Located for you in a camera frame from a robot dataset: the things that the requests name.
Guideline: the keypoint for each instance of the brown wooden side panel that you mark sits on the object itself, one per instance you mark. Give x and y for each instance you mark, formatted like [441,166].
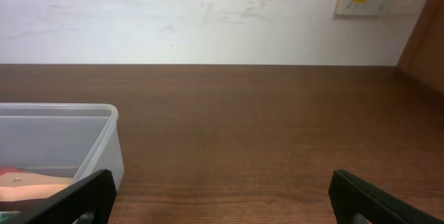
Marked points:
[422,57]

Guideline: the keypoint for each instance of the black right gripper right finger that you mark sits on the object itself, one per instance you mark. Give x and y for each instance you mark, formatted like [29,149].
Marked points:
[355,200]

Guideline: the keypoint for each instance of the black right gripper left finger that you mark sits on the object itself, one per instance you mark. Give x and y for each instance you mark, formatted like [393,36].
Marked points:
[89,200]

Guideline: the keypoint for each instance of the wooden handled brown spatula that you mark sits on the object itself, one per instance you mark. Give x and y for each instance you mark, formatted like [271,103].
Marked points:
[18,185]

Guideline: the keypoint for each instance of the clear box of wall plugs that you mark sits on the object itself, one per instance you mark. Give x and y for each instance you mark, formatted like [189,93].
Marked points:
[6,215]

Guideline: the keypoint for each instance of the clear plastic container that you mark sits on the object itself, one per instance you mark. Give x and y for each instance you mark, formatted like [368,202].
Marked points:
[71,140]

